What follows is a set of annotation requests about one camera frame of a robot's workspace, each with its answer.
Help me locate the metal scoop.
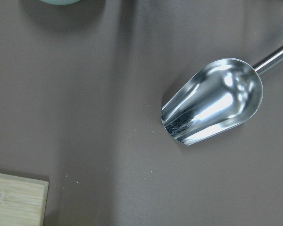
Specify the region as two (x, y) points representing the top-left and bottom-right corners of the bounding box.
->
(161, 45), (283, 145)

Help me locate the mint green bowl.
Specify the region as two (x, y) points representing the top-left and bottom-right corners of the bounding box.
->
(41, 0), (80, 6)

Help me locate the wooden cutting board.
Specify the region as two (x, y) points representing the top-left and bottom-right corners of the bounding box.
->
(0, 173), (49, 226)

